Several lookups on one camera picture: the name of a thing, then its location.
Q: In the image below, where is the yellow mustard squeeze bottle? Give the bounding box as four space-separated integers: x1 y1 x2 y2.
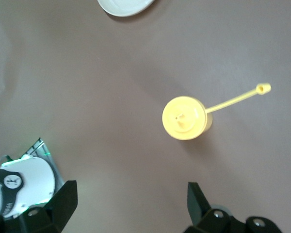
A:
162 83 272 141

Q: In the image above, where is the beige round plate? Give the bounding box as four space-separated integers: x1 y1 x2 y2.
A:
97 0 156 17

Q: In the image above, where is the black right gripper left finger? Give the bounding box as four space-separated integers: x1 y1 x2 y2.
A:
0 179 78 233

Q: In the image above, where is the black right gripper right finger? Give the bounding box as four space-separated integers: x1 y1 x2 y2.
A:
183 181 281 233

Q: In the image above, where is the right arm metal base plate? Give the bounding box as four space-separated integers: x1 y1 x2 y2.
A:
29 136 65 202

